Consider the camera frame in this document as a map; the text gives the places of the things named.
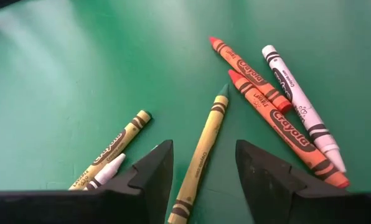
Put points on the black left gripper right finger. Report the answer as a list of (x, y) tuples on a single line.
[(260, 183)]

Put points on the orange crayon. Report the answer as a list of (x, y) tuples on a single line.
[(247, 70), (285, 127)]

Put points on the white crayon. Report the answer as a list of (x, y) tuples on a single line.
[(297, 96), (107, 171)]

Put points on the yellow green crayon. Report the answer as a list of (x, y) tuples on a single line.
[(204, 146)]

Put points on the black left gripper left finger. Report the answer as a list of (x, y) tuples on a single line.
[(154, 180)]

